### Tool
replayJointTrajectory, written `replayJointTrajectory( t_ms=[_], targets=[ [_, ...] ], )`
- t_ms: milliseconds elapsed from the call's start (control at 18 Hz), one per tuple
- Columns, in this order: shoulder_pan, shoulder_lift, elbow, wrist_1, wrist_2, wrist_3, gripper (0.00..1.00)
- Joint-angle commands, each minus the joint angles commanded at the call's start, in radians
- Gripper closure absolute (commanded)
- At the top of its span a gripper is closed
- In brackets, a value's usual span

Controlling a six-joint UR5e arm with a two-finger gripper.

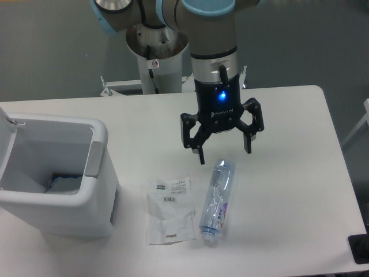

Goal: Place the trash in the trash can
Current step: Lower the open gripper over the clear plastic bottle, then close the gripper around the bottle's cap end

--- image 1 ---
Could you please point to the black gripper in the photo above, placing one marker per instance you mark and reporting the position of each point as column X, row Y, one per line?
column 218, row 99

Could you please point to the clear plastic water bottle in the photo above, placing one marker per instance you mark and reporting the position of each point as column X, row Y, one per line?
column 216, row 202

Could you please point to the clear plastic packaging bag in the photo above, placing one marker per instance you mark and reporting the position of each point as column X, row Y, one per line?
column 171, row 210

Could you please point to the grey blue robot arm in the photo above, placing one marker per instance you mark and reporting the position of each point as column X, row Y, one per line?
column 211, row 32

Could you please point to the white trash can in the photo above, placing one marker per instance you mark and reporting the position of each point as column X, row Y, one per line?
column 49, row 144

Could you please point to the white trash can lid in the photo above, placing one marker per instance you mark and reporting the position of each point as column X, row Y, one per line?
column 9, row 128

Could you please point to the black device at table edge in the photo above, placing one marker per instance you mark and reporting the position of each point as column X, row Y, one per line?
column 359, row 248

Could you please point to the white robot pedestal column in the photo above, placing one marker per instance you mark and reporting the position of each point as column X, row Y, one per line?
column 159, row 56

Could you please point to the white pedestal base frame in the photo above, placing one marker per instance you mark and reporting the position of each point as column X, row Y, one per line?
column 134, row 87

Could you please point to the white frame at right edge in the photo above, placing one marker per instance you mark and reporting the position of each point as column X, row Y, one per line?
column 357, row 131

